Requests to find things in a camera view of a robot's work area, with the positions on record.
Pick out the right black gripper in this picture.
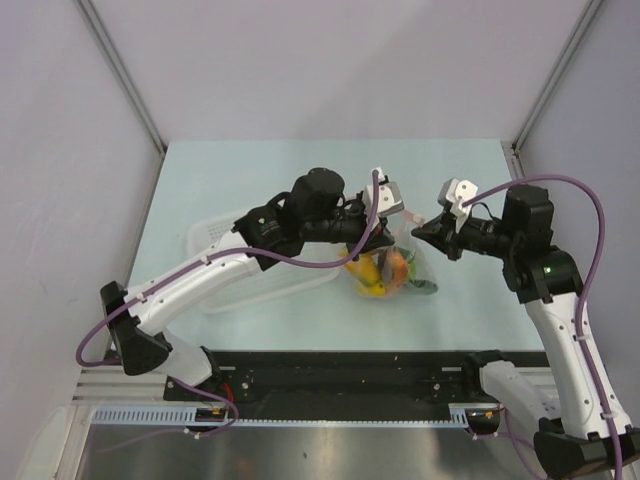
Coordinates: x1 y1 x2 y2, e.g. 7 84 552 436
412 208 519 262

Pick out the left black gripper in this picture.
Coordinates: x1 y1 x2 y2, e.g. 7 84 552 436
302 196 393 261

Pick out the yellow green mango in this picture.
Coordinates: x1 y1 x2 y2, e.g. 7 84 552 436
344 254 386 297

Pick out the clear zip top bag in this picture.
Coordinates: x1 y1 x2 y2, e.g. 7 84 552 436
343 210 439 299

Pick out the papaya slice with red flesh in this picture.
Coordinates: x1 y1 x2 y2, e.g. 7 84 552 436
378 249 409 291

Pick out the dark green cucumber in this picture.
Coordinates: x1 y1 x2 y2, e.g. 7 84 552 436
407 279 438 295

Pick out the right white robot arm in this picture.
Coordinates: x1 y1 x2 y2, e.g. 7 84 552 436
412 179 639 479

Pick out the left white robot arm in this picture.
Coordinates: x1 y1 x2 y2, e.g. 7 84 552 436
100 167 403 400

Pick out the white plastic basket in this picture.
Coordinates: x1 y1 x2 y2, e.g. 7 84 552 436
187 209 346 316

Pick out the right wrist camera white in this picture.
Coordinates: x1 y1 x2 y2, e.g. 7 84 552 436
437 178 478 233

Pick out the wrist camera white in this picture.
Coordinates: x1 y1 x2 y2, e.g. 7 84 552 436
363 167 405 218
437 178 478 233

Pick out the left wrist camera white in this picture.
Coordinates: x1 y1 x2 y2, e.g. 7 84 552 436
363 167 405 218

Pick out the white slotted cable duct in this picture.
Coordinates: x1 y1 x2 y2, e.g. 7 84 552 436
91 404 501 429

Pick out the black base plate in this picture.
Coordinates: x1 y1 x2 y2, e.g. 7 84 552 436
101 345 551 426

